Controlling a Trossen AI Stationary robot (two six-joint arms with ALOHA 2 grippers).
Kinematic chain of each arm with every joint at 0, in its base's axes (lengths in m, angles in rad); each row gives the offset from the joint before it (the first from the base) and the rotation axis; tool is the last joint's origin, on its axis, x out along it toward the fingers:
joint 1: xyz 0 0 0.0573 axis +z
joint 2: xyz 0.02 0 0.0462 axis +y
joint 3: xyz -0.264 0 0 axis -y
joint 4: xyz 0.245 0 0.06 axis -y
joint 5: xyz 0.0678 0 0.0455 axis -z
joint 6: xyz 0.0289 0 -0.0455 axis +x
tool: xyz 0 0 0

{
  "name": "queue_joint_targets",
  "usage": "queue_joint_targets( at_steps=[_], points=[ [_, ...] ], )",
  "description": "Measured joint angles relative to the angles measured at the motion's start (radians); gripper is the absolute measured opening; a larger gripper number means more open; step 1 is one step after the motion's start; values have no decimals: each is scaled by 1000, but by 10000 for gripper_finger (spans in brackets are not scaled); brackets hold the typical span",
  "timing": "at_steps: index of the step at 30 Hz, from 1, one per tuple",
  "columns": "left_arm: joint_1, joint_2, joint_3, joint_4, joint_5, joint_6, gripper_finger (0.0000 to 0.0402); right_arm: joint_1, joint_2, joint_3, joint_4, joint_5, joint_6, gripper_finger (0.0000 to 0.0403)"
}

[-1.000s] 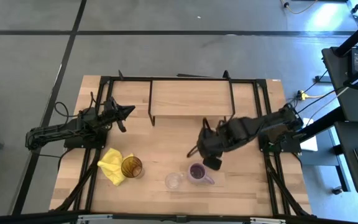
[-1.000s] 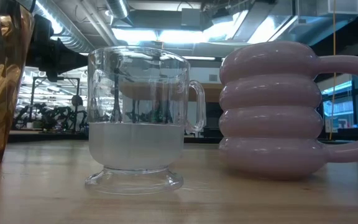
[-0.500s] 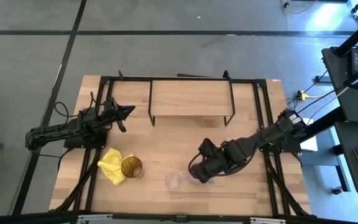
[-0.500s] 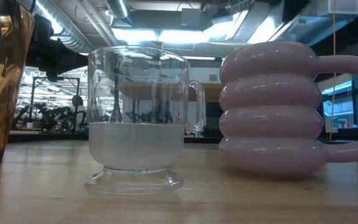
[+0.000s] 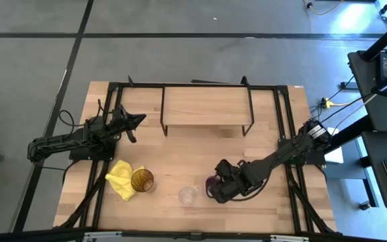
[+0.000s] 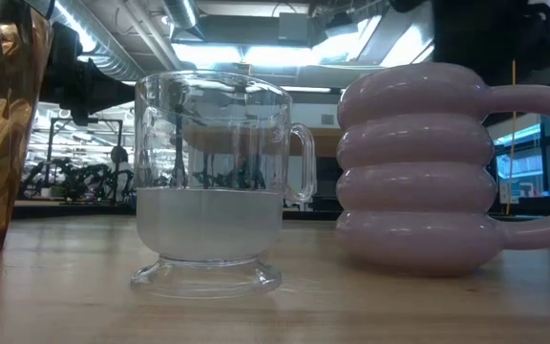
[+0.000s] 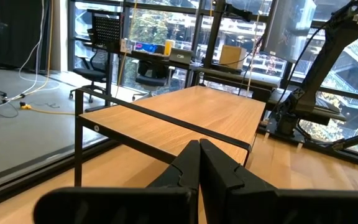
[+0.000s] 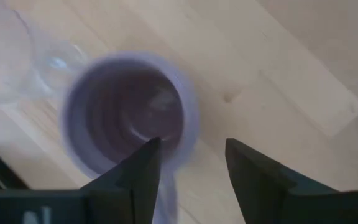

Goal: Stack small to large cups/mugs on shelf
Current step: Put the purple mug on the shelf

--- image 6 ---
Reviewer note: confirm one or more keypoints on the amber faceted glass cup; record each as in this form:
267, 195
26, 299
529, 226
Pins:
3, 119

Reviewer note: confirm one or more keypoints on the clear glass footed mug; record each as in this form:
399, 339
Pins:
208, 224

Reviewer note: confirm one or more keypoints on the black metal frame rig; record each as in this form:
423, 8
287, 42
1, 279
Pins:
86, 120

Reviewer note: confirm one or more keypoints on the silver ventilation duct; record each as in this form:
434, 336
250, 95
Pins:
108, 43

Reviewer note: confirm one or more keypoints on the pink ribbed ceramic mug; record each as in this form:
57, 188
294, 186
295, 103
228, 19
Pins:
413, 191

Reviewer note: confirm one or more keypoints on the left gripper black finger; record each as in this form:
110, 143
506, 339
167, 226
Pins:
110, 88

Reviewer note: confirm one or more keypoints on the person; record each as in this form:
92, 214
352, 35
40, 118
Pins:
119, 162

